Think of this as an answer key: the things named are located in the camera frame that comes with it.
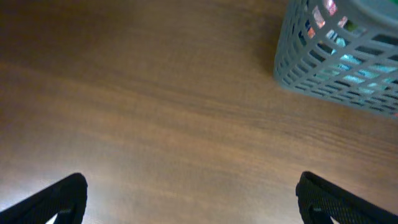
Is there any Kleenex tissue multipack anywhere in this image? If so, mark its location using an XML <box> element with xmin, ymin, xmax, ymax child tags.
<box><xmin>304</xmin><ymin>0</ymin><xmax>348</xmax><ymax>39</ymax></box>

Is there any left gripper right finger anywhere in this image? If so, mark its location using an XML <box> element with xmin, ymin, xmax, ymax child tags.
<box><xmin>295</xmin><ymin>171</ymin><xmax>397</xmax><ymax>224</ymax></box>

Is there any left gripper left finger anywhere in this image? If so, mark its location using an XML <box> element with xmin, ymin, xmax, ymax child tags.
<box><xmin>1</xmin><ymin>173</ymin><xmax>88</xmax><ymax>224</ymax></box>

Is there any grey plastic lattice basket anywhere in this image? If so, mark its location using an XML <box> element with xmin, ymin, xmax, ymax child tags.
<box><xmin>274</xmin><ymin>0</ymin><xmax>397</xmax><ymax>118</ymax></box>

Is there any small teal tissue packet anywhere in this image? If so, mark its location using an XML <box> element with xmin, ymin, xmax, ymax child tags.
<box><xmin>309</xmin><ymin>29</ymin><xmax>397</xmax><ymax>110</ymax></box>

